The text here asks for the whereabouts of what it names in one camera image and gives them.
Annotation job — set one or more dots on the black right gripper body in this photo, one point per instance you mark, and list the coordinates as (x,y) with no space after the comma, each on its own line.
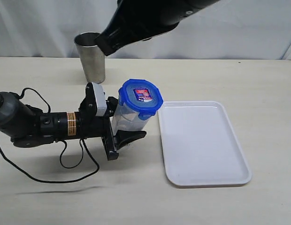
(150,18)

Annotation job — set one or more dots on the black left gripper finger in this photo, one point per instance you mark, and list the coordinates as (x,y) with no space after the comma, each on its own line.
(123,138)

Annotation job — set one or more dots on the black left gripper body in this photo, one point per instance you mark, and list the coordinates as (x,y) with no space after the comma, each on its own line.
(92,126)

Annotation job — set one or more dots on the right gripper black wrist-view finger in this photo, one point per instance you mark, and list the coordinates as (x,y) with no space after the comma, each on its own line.
(110,41)

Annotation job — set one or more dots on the clear plastic container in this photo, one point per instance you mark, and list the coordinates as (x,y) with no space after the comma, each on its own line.
(128,119)

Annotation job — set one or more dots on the stainless steel cup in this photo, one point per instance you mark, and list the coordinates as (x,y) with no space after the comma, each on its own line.
(91,57)

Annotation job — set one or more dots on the blue container lid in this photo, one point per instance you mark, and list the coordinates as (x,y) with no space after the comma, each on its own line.
(143,90)

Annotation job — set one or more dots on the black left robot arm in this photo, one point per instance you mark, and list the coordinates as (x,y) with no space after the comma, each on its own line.
(29,127)

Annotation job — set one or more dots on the white plastic tray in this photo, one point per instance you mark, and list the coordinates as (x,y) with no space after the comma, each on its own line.
(200,147)

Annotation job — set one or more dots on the white backdrop curtain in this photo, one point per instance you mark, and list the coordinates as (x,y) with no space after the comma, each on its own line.
(229,29)

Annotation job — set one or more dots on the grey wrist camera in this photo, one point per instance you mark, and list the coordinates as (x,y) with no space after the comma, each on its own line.
(99,99)

